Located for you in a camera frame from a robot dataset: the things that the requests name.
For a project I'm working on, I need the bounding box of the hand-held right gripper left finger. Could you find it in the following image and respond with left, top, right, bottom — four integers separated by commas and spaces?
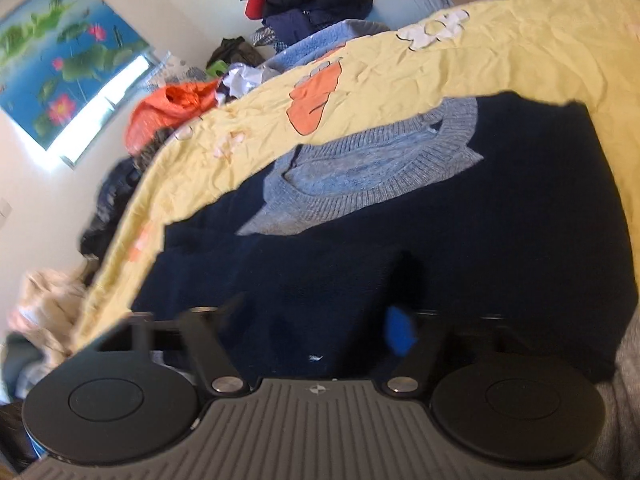
127, 292, 251, 399

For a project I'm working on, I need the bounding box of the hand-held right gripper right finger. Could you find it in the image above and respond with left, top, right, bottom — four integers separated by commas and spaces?
380, 252, 522, 399

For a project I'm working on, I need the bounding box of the navy and grey knit sweater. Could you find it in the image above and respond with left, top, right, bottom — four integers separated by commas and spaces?
131, 91, 632, 385

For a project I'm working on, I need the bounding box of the beige cloth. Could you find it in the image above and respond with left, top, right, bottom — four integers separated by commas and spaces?
6, 264, 103, 363

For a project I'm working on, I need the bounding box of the dark padded jacket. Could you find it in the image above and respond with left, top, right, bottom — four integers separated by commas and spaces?
79, 156, 152, 262

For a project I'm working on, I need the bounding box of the leopard print cloth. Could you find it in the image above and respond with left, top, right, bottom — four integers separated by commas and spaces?
134, 127, 177, 162

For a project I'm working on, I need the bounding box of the grey cloth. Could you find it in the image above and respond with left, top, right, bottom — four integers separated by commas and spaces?
592, 327, 640, 480

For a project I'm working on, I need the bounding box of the orange plastic bag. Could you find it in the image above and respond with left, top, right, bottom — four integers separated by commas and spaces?
124, 80, 224, 157

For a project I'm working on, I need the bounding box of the white printed cloth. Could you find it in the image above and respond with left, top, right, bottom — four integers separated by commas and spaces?
216, 61, 280, 106

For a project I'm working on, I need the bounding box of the dark olive garment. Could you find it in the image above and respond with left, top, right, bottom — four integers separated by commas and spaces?
206, 36, 264, 69

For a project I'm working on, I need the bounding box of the blue towel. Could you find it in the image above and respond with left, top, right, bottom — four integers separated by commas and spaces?
264, 19, 392, 74

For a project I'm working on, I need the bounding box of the yellow carrot print quilt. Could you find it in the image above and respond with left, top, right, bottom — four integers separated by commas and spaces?
70, 0, 640, 356

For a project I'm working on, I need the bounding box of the lotus flower curtain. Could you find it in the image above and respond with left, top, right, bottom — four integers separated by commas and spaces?
0, 0, 152, 152

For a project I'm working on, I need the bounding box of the navy garment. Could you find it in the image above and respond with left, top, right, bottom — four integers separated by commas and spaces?
261, 7, 352, 45

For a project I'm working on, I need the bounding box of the pale grey-blue cloth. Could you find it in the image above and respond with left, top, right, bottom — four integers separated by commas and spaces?
372, 0, 458, 37

